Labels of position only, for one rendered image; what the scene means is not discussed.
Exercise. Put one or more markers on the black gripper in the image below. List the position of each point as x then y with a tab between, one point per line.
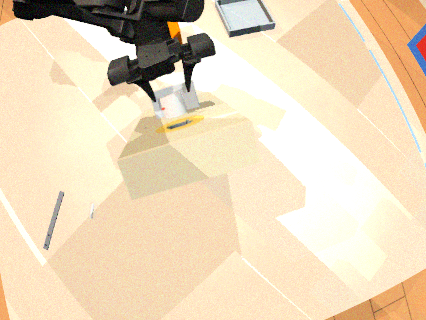
123	69

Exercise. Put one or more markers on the grey flat bar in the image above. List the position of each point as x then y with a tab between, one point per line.
53	220

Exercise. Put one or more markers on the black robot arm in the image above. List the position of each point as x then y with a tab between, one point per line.
156	56

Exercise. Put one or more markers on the cream service panel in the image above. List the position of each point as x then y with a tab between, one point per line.
207	141

